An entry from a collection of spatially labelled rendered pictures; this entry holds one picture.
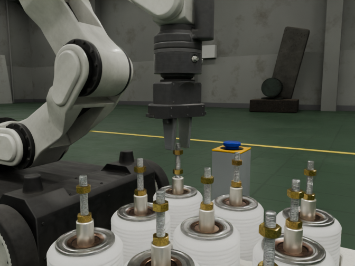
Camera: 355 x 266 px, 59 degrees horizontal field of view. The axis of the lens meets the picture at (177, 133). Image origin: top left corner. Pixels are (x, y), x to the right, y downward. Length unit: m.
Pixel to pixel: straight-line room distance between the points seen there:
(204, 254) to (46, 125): 0.65
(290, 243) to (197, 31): 0.36
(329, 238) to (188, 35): 0.38
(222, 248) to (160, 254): 0.11
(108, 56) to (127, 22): 9.41
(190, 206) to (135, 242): 0.14
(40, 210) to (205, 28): 0.52
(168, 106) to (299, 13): 7.65
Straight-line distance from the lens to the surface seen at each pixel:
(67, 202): 0.81
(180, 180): 0.61
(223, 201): 0.57
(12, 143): 1.02
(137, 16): 10.03
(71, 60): 0.80
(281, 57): 7.45
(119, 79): 0.85
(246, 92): 8.21
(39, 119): 0.98
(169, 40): 0.56
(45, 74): 12.76
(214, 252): 0.44
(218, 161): 0.72
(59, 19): 0.92
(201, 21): 0.56
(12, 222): 0.75
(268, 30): 8.21
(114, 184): 0.93
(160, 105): 0.55
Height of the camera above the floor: 0.45
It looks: 8 degrees down
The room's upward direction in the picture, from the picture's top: straight up
